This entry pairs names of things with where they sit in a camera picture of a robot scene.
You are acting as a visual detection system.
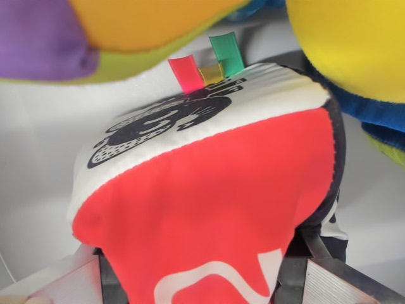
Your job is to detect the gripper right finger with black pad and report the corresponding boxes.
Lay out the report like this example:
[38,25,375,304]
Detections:
[273,227,385,304]

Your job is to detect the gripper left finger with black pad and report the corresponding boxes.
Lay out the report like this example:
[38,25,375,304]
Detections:
[0,245,127,304]

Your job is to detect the red white black cloth cube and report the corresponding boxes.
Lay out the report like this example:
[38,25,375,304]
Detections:
[67,31,349,304]

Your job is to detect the grey plastic bin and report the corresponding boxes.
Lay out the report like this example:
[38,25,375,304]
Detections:
[0,18,405,304]

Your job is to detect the yellow ball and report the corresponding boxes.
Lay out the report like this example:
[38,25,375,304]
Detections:
[284,0,405,105]

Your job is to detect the orange cloth cube number six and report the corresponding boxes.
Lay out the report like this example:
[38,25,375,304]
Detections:
[0,0,254,87]

